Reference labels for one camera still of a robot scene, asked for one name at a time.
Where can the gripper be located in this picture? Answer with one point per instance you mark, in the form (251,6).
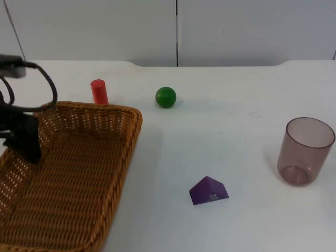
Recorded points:
(9,120)

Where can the brown wicker basket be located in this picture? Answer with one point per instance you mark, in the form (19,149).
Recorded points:
(73,178)

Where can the red cylinder block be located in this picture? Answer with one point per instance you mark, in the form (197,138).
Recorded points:
(99,92)

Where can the purple triangular block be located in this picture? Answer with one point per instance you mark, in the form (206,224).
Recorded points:
(207,193)

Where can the green ball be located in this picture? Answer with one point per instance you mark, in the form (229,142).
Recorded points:
(165,97)

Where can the clear cup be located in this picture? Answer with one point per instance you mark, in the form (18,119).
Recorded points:
(304,155)

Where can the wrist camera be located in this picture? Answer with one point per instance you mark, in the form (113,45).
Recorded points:
(11,69)

